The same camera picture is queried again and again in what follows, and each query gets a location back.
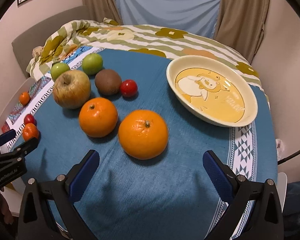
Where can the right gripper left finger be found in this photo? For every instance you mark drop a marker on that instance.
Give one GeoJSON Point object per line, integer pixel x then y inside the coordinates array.
{"type": "Point", "coordinates": [36, 220]}

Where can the red plum tomato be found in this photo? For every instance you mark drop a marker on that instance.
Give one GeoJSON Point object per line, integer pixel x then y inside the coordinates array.
{"type": "Point", "coordinates": [29, 119]}

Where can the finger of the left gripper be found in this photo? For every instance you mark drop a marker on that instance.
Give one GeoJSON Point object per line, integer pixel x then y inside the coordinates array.
{"type": "Point", "coordinates": [7, 136]}
{"type": "Point", "coordinates": [21, 151]}

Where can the light blue hanging sheet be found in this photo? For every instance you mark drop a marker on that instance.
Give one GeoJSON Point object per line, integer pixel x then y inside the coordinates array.
{"type": "Point", "coordinates": [194, 16]}

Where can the green apple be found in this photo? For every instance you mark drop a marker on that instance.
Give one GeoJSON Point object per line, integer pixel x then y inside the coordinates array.
{"type": "Point", "coordinates": [92, 64]}
{"type": "Point", "coordinates": [58, 69]}

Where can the brown kiwi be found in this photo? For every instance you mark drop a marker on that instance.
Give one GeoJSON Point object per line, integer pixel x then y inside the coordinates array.
{"type": "Point", "coordinates": [108, 82]}

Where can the teal blue cloth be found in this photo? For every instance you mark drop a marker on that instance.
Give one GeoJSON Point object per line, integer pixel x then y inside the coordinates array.
{"type": "Point", "coordinates": [170, 196]}

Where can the small mandarin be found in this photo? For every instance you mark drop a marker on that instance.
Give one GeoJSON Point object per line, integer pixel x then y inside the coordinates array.
{"type": "Point", "coordinates": [30, 131]}
{"type": "Point", "coordinates": [24, 98]}

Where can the cream bowl with cartoon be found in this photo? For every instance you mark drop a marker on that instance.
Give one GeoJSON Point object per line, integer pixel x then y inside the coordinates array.
{"type": "Point", "coordinates": [212, 91]}

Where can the large orange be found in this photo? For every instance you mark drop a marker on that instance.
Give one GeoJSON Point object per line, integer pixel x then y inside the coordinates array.
{"type": "Point", "coordinates": [143, 134]}

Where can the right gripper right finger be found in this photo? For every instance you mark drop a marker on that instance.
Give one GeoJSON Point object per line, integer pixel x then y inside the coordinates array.
{"type": "Point", "coordinates": [265, 220]}

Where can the grey upholstered headboard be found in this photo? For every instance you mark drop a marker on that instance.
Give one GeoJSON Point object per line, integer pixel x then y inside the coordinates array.
{"type": "Point", "coordinates": [37, 35]}

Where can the beige curtain right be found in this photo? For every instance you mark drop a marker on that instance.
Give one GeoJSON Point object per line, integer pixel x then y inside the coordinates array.
{"type": "Point", "coordinates": [240, 25]}

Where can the large yellow-red apple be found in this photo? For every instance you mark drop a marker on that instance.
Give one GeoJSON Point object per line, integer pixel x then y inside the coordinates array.
{"type": "Point", "coordinates": [72, 89]}

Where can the red cherry tomato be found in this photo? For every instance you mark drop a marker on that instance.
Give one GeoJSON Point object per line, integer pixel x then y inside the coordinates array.
{"type": "Point", "coordinates": [128, 88]}

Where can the medium orange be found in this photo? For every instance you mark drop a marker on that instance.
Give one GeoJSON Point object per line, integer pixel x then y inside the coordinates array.
{"type": "Point", "coordinates": [98, 117]}

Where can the floral striped blanket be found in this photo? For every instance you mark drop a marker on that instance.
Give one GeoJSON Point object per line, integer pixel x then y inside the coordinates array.
{"type": "Point", "coordinates": [148, 39]}

